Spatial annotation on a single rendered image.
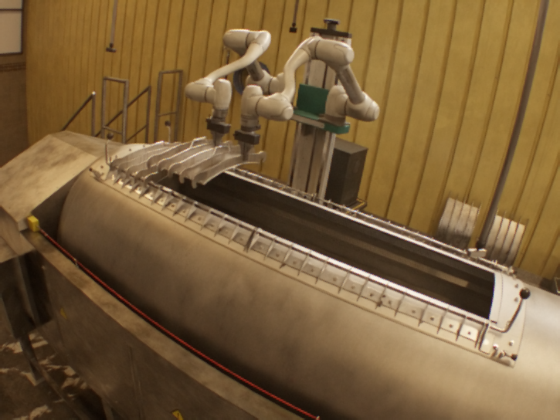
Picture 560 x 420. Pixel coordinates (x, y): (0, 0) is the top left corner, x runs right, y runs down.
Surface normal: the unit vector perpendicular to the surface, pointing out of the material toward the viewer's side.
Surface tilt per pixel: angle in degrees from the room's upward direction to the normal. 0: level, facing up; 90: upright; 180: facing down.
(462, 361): 40
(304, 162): 90
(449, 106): 90
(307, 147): 90
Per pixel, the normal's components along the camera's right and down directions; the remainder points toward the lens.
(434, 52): -0.53, 0.27
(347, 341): -0.30, -0.41
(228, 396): 0.14, -0.91
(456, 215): -0.44, -0.07
